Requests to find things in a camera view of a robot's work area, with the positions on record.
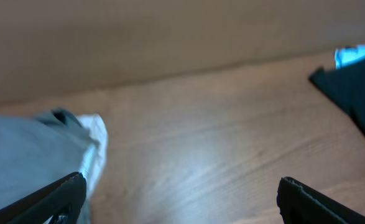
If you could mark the black t-shirt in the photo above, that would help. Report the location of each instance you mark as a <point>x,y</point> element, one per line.
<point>345,87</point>

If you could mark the folded grey shorts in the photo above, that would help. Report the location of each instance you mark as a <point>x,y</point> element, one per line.
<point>35,152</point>

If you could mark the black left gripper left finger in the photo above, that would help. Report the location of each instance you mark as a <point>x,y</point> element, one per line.
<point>59,202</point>

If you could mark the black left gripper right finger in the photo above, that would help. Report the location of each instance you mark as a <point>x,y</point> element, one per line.
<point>300,204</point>

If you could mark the light blue printed t-shirt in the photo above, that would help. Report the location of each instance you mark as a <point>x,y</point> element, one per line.
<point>348,55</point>

